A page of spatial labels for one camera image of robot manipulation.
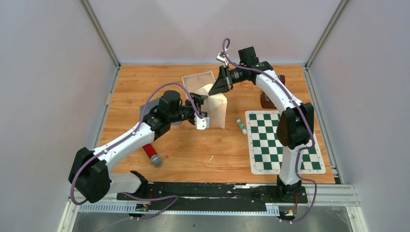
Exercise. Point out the green white glue stick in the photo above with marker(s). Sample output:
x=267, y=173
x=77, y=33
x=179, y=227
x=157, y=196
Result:
x=242, y=126

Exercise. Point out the wooden metronome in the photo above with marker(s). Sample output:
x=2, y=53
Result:
x=265, y=102

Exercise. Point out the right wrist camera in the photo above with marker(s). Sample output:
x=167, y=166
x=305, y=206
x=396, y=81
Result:
x=222, y=58

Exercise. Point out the red microphone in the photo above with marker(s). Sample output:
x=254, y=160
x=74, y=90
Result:
x=154, y=158

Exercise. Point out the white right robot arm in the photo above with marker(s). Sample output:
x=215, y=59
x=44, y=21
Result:
x=296, y=123

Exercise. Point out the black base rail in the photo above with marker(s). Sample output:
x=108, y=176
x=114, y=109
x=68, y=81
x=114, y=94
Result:
x=219, y=197

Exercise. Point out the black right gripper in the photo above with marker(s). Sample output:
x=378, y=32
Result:
x=222, y=85

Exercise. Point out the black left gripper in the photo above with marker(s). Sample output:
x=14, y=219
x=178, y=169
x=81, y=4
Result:
x=197, y=100

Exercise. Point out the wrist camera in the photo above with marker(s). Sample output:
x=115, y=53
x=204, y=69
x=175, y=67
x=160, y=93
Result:
x=202, y=123
x=222, y=58

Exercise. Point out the cream pink envelope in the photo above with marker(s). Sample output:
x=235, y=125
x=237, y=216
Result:
x=214, y=105

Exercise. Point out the grey envelope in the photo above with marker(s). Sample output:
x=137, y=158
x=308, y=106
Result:
x=144, y=109

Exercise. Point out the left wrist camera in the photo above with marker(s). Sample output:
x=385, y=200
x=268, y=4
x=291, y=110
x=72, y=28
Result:
x=202, y=123

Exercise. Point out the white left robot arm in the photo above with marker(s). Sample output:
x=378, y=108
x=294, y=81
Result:
x=91, y=172

